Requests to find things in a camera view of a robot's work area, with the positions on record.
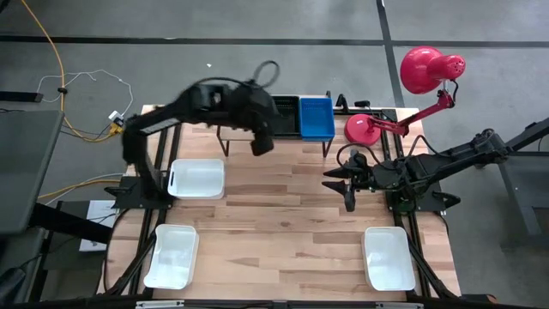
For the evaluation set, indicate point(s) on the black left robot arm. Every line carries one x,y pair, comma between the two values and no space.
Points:
188,105

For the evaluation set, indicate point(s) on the wooden shelf with black frame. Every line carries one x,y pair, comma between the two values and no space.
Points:
233,134

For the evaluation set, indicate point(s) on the silver metal bracket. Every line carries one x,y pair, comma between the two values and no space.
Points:
158,304
399,305

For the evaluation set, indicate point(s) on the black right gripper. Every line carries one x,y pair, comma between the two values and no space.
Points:
364,178

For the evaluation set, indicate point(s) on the grey desk top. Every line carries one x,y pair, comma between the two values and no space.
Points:
25,171

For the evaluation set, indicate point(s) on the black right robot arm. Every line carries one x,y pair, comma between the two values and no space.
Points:
450,161

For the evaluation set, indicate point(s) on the black flat bar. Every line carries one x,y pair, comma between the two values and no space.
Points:
19,96

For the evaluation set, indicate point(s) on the white paper sheet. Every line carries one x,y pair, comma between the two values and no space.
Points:
98,212

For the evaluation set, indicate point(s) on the black metal rig frame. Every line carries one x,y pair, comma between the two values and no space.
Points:
170,112

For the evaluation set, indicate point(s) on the red desk lamp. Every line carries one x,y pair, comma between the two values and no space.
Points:
422,68

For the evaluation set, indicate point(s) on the white power adapter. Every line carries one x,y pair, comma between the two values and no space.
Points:
116,116

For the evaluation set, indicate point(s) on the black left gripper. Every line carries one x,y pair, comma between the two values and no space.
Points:
261,113

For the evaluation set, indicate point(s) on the grey metal desk frame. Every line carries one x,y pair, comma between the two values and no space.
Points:
523,141

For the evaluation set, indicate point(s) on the black desk foot beam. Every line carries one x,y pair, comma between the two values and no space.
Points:
73,223

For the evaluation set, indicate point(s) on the white plastic basket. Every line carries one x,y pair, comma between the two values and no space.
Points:
197,178
169,257
388,257

